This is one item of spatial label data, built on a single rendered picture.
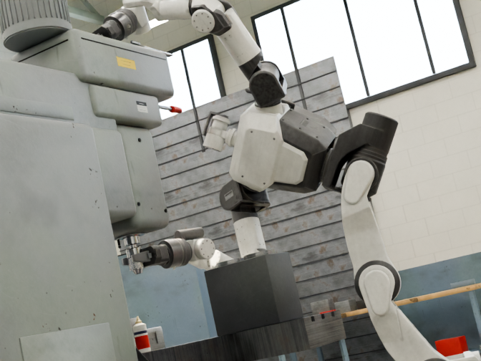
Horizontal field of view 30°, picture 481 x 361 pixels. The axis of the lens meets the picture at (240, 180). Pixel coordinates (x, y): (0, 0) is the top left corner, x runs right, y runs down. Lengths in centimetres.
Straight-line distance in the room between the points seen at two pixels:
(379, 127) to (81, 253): 117
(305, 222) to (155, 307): 264
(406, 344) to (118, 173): 105
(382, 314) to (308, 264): 785
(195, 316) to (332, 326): 627
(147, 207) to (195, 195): 879
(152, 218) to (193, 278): 603
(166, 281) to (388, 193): 297
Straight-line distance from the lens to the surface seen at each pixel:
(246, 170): 296
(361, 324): 1047
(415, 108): 1030
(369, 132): 293
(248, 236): 304
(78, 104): 253
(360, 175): 288
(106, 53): 268
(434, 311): 1022
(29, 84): 240
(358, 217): 289
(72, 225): 218
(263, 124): 290
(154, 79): 284
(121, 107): 267
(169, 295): 875
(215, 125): 303
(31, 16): 260
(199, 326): 868
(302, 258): 1071
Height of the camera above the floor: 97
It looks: 9 degrees up
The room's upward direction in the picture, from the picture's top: 13 degrees counter-clockwise
